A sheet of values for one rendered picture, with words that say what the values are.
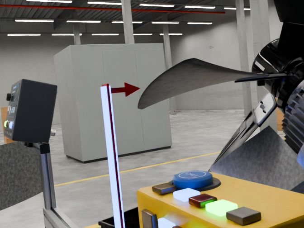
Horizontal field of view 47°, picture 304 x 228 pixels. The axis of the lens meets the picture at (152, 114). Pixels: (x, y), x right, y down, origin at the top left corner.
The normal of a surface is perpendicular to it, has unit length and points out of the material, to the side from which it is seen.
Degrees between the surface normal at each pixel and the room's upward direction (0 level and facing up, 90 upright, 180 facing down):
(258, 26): 90
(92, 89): 90
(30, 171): 90
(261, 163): 55
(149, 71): 90
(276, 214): 0
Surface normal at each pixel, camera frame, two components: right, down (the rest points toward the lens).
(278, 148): -0.42, -0.49
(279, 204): -0.10, -0.99
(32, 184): 0.94, -0.07
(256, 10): -0.88, 0.11
